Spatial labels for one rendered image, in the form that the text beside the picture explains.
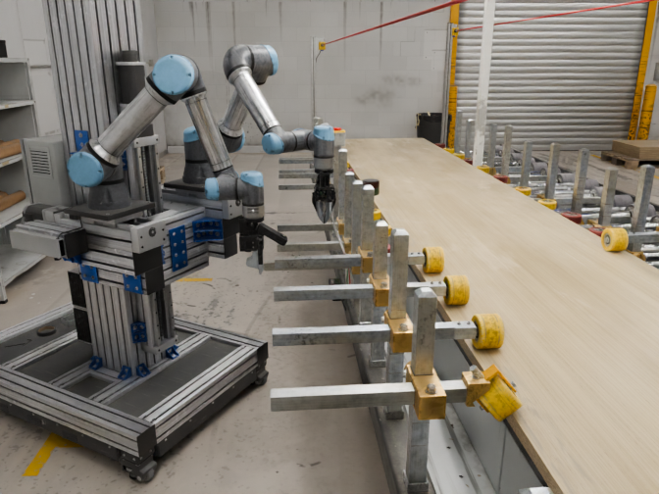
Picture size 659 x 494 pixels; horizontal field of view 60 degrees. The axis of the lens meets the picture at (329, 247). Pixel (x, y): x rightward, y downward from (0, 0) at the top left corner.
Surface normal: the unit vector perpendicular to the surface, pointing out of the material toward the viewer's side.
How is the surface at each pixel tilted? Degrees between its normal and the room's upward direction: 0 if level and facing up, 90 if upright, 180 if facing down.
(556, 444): 0
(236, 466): 0
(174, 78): 85
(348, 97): 90
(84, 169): 95
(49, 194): 90
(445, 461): 0
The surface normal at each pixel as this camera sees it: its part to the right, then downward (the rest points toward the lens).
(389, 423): 0.00, -0.95
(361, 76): 0.03, 0.31
